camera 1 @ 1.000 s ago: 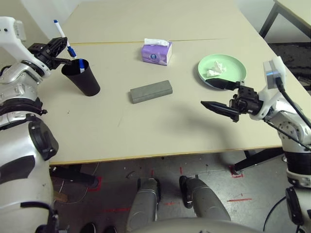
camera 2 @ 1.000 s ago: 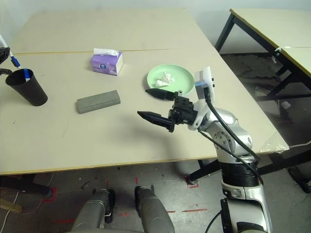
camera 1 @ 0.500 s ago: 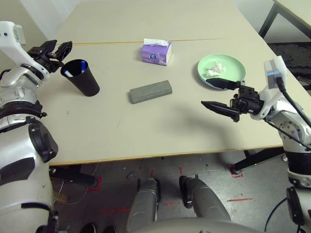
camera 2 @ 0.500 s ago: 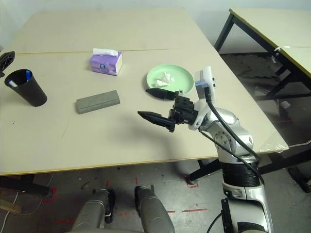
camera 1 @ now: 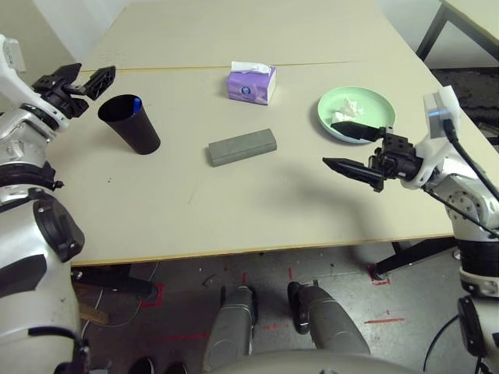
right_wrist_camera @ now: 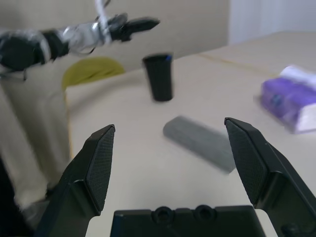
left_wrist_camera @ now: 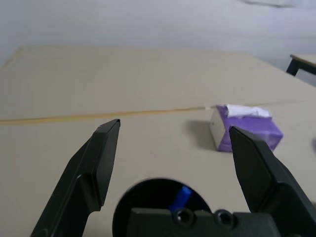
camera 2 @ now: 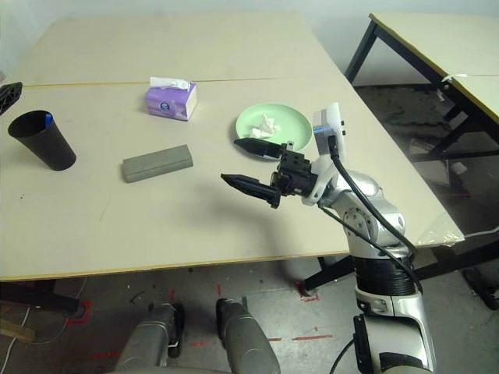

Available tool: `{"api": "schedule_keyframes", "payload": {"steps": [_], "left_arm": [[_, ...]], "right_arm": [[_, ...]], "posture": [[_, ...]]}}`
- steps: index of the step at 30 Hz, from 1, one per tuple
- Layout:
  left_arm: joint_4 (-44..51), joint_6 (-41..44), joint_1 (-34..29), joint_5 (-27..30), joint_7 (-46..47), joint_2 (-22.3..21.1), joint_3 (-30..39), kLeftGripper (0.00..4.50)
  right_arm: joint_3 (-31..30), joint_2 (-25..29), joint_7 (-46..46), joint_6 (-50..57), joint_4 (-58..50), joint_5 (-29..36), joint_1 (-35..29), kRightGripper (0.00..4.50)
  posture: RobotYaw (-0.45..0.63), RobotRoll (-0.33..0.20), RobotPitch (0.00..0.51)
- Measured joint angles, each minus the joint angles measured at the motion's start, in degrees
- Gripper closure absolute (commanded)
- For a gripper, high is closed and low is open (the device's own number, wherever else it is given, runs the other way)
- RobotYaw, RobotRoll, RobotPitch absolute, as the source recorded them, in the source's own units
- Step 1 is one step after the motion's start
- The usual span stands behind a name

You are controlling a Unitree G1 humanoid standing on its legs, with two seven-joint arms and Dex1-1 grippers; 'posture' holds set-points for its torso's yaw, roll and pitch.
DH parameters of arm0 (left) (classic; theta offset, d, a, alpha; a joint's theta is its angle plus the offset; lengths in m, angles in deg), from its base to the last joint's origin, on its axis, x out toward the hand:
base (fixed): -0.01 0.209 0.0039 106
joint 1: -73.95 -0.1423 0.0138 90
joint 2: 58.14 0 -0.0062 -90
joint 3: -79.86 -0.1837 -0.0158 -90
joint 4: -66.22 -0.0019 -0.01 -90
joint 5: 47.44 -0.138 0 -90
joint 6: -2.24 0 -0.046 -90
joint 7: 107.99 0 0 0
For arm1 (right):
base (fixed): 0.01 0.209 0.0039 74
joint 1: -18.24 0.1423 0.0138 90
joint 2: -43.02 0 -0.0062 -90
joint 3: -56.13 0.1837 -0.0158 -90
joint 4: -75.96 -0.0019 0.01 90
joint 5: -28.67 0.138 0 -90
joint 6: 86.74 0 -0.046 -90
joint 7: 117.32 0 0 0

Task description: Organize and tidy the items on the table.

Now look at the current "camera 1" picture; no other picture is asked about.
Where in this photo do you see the grey robot left leg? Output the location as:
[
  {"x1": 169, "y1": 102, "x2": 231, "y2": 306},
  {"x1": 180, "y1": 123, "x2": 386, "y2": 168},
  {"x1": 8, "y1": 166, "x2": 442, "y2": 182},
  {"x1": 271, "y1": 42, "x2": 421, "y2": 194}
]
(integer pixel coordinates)
[{"x1": 202, "y1": 284, "x2": 260, "y2": 369}]

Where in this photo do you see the grey robot right leg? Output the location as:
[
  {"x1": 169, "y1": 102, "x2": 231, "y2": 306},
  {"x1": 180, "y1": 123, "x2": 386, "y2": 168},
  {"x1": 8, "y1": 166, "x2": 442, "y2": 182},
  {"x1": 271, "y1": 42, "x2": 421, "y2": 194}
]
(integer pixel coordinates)
[{"x1": 287, "y1": 280, "x2": 372, "y2": 355}]

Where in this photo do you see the blue plate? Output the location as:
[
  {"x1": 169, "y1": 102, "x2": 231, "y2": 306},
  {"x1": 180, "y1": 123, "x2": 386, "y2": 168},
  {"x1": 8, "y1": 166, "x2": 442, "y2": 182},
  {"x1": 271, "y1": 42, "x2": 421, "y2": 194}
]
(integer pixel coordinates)
[{"x1": 319, "y1": 124, "x2": 391, "y2": 146}]

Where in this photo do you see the grey robot torso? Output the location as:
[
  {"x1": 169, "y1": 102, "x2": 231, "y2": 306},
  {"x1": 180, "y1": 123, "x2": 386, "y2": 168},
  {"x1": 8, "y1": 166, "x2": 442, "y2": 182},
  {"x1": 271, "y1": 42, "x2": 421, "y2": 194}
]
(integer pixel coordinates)
[{"x1": 210, "y1": 348, "x2": 426, "y2": 374}]

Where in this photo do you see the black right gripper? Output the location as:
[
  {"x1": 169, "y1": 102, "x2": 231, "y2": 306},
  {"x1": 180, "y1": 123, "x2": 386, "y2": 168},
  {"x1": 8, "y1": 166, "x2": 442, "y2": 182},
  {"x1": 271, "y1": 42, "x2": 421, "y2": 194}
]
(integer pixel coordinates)
[{"x1": 322, "y1": 120, "x2": 425, "y2": 193}]

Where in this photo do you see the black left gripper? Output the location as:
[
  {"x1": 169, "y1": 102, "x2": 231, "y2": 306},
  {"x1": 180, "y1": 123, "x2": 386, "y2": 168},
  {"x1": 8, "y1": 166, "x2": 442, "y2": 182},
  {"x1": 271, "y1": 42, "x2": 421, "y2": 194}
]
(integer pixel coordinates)
[{"x1": 32, "y1": 63, "x2": 117, "y2": 119}]

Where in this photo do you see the grey glasses case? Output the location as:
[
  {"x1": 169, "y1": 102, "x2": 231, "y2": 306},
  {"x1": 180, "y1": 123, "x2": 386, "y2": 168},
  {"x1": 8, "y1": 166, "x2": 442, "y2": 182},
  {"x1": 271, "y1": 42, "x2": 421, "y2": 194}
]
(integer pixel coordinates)
[{"x1": 207, "y1": 128, "x2": 278, "y2": 169}]

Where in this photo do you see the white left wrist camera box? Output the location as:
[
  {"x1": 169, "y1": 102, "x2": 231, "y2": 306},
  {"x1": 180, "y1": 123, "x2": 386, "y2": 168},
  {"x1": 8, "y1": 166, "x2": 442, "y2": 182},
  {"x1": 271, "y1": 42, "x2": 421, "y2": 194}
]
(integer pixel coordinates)
[{"x1": 0, "y1": 34, "x2": 72, "y2": 132}]

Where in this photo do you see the black plastic cup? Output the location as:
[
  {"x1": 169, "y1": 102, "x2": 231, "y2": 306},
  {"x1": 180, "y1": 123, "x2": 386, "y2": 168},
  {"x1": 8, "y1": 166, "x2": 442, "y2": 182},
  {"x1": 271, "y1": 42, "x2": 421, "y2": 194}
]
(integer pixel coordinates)
[{"x1": 97, "y1": 93, "x2": 162, "y2": 157}]

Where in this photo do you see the grey robot leg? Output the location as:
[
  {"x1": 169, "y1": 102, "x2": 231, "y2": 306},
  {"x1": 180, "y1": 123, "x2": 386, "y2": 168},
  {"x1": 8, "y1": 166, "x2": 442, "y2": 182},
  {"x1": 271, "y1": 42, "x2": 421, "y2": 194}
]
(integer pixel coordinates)
[
  {"x1": 287, "y1": 280, "x2": 372, "y2": 355},
  {"x1": 202, "y1": 284, "x2": 260, "y2": 369}
]

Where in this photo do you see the purple tissue pack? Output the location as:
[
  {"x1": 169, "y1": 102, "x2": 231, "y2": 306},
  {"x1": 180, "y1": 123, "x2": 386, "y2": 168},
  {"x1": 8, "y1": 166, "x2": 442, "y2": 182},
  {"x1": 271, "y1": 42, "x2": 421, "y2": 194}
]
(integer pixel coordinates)
[{"x1": 225, "y1": 61, "x2": 278, "y2": 107}]

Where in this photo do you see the wooden plank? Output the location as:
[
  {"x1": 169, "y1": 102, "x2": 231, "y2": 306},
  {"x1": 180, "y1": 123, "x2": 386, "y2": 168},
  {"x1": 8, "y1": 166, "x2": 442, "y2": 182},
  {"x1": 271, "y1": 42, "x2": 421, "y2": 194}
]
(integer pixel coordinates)
[{"x1": 80, "y1": 302, "x2": 110, "y2": 325}]

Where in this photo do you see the black table foot bar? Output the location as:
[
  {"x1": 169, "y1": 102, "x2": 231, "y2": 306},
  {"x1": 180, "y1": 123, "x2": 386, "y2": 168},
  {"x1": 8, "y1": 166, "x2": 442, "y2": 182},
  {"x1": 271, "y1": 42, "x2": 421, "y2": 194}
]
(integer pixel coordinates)
[
  {"x1": 375, "y1": 235, "x2": 460, "y2": 274},
  {"x1": 71, "y1": 264, "x2": 157, "y2": 299}
]

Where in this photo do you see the green plate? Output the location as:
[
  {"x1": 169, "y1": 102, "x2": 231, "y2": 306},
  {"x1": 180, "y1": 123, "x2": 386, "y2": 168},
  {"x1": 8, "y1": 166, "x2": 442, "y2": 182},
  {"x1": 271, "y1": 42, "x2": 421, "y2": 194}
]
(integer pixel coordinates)
[{"x1": 317, "y1": 86, "x2": 397, "y2": 142}]

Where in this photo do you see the white floor cable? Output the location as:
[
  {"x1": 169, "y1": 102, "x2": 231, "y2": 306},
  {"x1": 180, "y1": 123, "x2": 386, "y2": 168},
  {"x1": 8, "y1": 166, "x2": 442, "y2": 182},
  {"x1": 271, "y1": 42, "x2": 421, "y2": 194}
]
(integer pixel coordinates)
[{"x1": 80, "y1": 260, "x2": 161, "y2": 336}]

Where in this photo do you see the white tissue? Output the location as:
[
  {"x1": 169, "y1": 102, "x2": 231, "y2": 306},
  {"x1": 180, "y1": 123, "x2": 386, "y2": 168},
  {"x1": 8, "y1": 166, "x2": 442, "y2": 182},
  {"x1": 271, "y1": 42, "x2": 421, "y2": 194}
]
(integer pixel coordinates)
[{"x1": 331, "y1": 97, "x2": 365, "y2": 123}]

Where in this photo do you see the neighbouring table black frame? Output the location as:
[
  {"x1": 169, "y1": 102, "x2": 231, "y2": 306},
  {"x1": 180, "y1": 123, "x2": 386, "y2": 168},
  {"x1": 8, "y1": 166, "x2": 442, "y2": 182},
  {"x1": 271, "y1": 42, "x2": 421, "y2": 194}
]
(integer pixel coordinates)
[{"x1": 415, "y1": 0, "x2": 499, "y2": 65}]

